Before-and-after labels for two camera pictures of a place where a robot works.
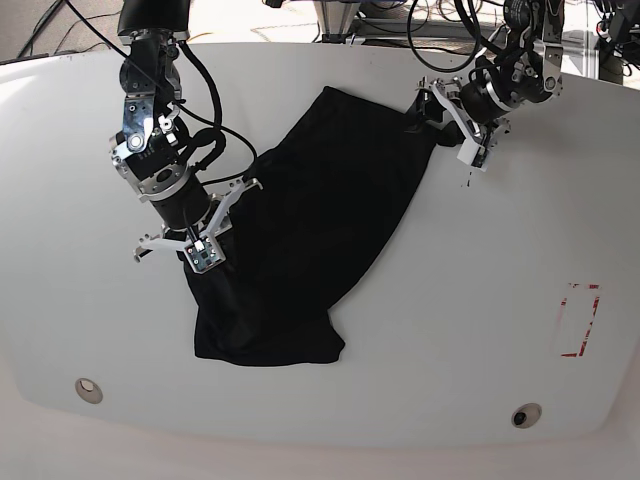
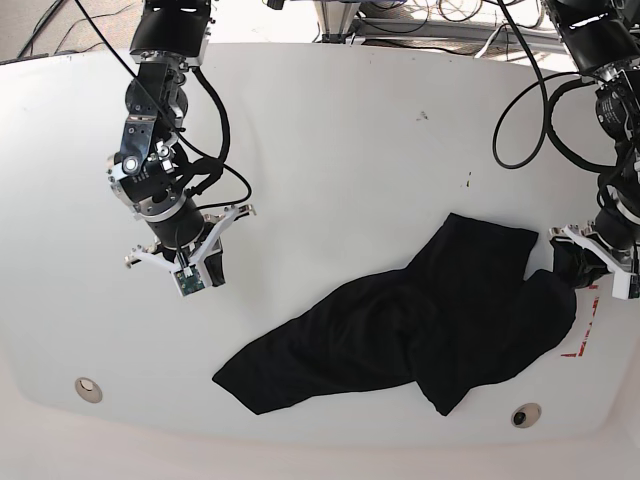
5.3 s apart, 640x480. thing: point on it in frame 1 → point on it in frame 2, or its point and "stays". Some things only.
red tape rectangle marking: x=563 y=303 stays
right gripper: x=476 y=150 → x=615 y=242
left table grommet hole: x=89 y=390 stays
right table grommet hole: x=526 y=415 stays
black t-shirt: x=311 y=221 → x=484 y=295
